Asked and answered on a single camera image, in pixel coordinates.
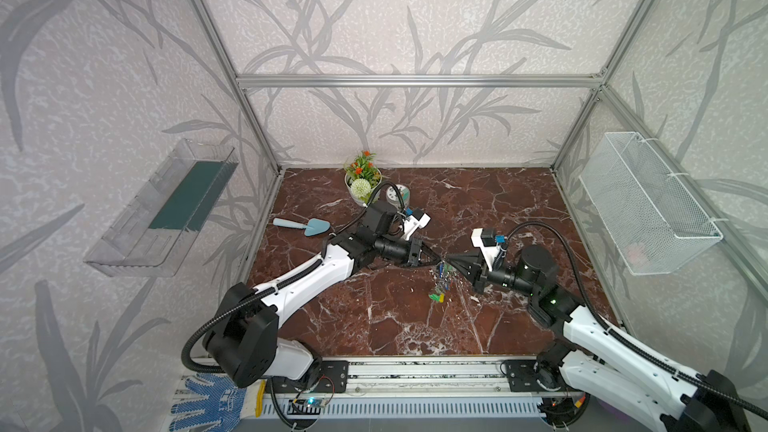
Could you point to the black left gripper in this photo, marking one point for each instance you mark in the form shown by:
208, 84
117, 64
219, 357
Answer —
416, 252

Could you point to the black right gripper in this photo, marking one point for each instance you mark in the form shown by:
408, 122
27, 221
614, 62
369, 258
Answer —
478, 270

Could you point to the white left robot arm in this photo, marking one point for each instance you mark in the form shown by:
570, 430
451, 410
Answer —
242, 340

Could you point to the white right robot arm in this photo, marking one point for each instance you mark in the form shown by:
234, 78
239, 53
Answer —
598, 358

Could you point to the printed snack jar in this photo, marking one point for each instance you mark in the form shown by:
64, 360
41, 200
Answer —
401, 192

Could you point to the potted artificial flower plant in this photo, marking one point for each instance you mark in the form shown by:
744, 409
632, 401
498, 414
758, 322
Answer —
362, 177

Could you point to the light blue toy trowel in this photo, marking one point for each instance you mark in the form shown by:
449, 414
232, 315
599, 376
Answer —
313, 227

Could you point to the green circuit board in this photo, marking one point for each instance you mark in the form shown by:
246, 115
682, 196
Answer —
308, 406

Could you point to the blue dotted work glove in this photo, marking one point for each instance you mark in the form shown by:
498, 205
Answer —
211, 402

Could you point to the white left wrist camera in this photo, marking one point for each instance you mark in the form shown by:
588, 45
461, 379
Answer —
414, 220

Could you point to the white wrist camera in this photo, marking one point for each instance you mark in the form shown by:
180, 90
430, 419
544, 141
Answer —
493, 247
414, 220

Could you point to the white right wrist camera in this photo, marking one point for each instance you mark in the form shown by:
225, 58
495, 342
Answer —
493, 247

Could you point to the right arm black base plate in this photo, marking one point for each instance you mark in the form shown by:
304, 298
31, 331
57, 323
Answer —
522, 377

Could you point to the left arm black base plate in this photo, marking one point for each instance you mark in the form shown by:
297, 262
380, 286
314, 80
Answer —
331, 376

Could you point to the white wire mesh basket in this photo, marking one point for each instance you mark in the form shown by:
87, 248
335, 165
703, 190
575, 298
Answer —
653, 219

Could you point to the clear plastic wall tray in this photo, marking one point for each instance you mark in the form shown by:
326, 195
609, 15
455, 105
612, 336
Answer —
158, 228

